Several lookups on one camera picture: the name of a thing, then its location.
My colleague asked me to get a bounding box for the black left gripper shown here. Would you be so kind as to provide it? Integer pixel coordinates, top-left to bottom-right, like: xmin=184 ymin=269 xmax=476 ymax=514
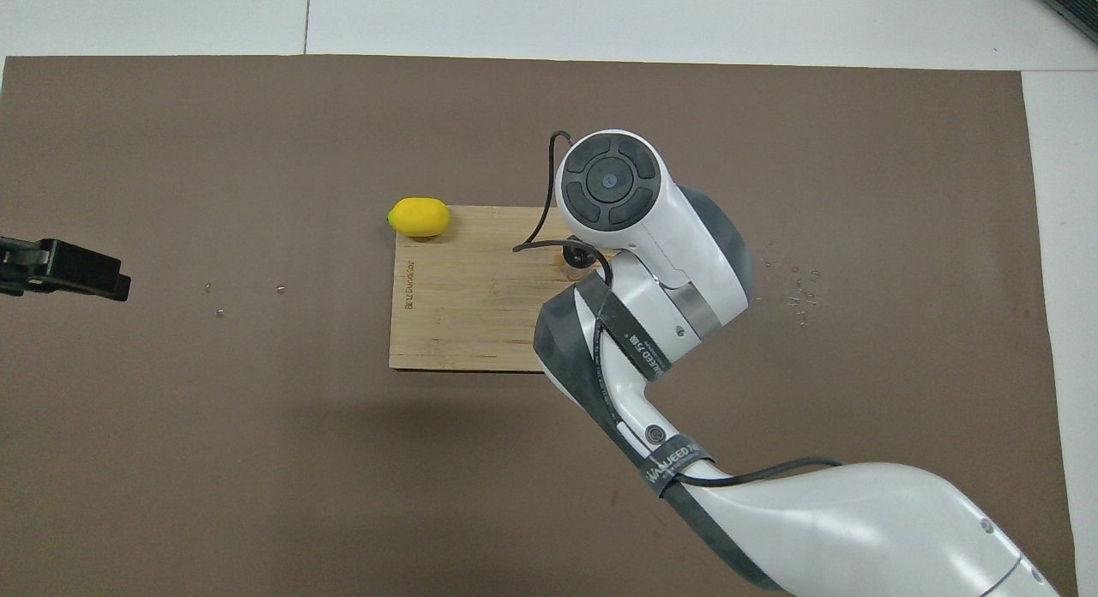
xmin=0 ymin=237 xmax=131 ymax=302

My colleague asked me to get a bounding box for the brown table mat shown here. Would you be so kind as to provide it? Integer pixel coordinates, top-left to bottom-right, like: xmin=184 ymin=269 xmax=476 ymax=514
xmin=0 ymin=55 xmax=1079 ymax=597

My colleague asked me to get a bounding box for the yellow lemon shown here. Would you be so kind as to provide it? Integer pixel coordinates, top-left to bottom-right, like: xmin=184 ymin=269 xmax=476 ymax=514
xmin=387 ymin=197 xmax=451 ymax=238

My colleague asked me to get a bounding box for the bamboo cutting board with handle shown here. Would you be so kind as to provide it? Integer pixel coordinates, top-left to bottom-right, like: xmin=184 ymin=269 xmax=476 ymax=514
xmin=389 ymin=206 xmax=576 ymax=374

